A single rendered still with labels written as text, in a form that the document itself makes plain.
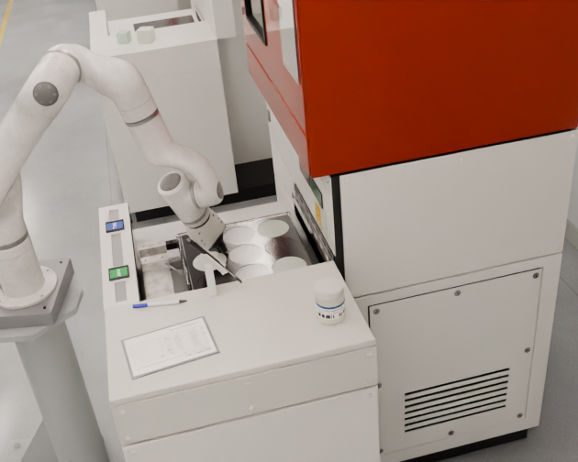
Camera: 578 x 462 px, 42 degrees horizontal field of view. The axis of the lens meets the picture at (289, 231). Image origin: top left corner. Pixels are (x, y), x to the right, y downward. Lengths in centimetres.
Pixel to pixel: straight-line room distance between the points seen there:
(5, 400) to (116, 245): 127
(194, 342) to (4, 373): 177
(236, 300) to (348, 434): 44
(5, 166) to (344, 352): 97
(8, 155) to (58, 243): 226
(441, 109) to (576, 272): 192
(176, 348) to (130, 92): 63
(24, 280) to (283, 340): 83
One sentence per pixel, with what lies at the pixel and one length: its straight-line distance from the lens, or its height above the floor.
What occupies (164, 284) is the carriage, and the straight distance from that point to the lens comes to 217.
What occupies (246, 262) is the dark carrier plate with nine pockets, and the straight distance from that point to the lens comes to 217.
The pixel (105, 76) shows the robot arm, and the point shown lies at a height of 152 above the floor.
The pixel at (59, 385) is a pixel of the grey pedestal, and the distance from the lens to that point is 247.
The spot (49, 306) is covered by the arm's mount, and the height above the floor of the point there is 87.
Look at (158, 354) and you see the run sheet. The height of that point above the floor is 97.
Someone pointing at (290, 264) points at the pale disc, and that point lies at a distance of 214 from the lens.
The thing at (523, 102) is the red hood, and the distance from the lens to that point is 203.
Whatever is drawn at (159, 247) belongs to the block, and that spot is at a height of 90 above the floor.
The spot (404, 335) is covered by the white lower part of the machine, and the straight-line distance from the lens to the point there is 227.
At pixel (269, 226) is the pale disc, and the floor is 90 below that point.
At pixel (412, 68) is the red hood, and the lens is 185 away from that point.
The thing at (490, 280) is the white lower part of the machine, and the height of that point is 77.
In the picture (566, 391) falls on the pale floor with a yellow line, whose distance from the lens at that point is 309.
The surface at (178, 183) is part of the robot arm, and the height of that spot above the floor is 121.
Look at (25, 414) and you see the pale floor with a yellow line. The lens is 324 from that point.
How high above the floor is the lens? 213
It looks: 32 degrees down
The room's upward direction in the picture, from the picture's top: 6 degrees counter-clockwise
